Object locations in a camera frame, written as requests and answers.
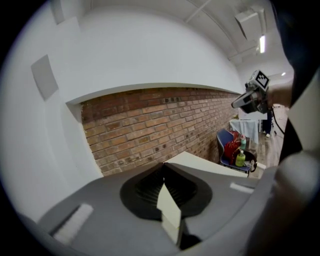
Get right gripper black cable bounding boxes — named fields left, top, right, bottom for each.
left=270, top=107, right=286, bottom=135

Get person's right forearm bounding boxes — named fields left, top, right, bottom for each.
left=266, top=79, right=295, bottom=109

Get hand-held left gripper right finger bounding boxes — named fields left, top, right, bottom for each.
left=164, top=162, right=260, bottom=251

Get green bottle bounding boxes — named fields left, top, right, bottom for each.
left=234, top=149, right=247, bottom=168

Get black bag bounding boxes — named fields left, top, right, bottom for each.
left=243, top=149, right=259, bottom=174

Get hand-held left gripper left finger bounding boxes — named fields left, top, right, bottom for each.
left=37, top=162, right=180, bottom=256

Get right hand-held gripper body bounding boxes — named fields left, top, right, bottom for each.
left=240, top=69, right=273, bottom=115

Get blue chair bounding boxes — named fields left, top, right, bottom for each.
left=215, top=128, right=252, bottom=174

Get white ceiling air unit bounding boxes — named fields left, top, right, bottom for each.
left=234, top=6, right=266, bottom=41

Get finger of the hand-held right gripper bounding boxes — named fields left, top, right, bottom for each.
left=230, top=90, right=256, bottom=109

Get red bag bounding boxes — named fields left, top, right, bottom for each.
left=223, top=130, right=242, bottom=161

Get pale grey cloth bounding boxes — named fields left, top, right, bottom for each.
left=228, top=118, right=260, bottom=145

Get person in dark clothing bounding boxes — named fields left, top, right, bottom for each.
left=271, top=0, right=320, bottom=163

